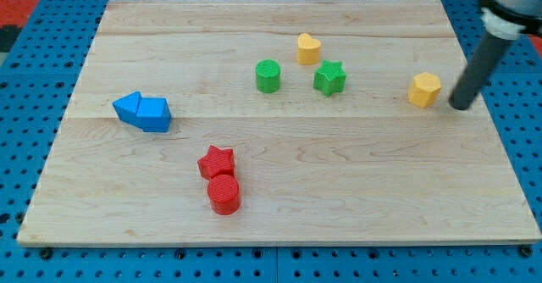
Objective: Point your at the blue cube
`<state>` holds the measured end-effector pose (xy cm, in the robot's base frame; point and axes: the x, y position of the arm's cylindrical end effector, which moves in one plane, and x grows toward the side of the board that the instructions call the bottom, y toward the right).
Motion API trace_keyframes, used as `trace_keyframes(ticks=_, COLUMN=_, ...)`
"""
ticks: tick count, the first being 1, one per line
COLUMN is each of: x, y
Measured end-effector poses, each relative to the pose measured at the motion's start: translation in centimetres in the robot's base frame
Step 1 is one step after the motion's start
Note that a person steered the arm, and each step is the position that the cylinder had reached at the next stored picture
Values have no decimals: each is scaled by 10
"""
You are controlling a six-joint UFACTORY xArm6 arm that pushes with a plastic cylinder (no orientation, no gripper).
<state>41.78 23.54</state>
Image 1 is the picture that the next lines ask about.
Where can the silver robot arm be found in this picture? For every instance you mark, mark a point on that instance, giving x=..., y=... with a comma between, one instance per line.
x=508, y=19

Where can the blue cube block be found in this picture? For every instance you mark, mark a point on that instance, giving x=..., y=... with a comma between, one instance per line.
x=153, y=114

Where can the wooden board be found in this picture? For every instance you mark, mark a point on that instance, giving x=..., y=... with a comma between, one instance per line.
x=363, y=167

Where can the green cylinder block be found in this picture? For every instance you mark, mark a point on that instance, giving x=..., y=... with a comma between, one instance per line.
x=267, y=76

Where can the red star block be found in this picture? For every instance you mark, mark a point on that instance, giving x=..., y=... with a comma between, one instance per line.
x=216, y=162

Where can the red cylinder block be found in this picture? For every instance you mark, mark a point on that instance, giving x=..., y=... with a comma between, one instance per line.
x=223, y=192

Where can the green star block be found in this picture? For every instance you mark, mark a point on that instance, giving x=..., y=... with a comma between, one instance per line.
x=329, y=78

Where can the yellow heart block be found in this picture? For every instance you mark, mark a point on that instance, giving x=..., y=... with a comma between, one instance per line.
x=308, y=49

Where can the blue triangle block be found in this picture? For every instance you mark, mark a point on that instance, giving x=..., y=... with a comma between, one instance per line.
x=126, y=108

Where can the yellow hexagon block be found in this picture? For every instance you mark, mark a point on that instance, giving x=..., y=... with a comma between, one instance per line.
x=424, y=89

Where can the dark grey pointer rod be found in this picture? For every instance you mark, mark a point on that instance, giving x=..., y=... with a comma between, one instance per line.
x=478, y=70

